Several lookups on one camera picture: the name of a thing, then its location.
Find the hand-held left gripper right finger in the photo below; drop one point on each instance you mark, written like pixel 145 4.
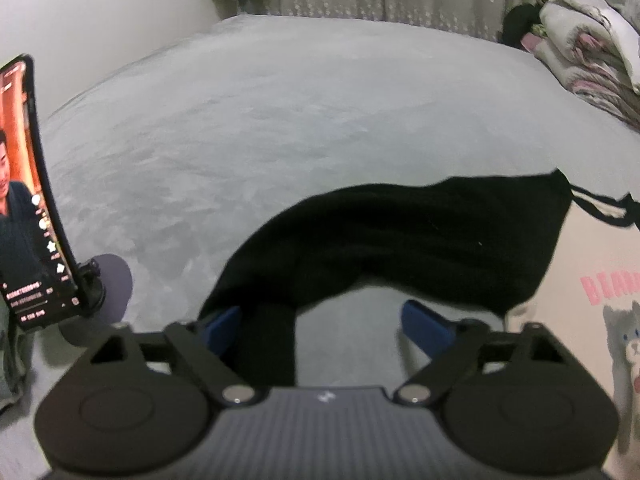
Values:
pixel 425 322

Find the round grey phone stand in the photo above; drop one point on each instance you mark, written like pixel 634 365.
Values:
pixel 112 280

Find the pink-edged pillow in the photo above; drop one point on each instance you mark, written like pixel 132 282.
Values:
pixel 625 20

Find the smartphone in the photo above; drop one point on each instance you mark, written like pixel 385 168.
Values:
pixel 25 210

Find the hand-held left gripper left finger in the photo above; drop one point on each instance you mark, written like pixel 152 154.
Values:
pixel 225 325

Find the folded floral quilt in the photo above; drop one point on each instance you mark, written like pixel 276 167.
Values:
pixel 575 60

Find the grey-green cloth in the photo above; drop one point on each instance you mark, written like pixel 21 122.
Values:
pixel 12 360

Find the grey bed blanket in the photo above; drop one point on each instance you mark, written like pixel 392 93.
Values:
pixel 250 135

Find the black cloth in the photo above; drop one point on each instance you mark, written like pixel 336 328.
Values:
pixel 517 25

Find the cream shirt with black sleeves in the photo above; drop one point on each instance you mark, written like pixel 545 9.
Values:
pixel 400 240

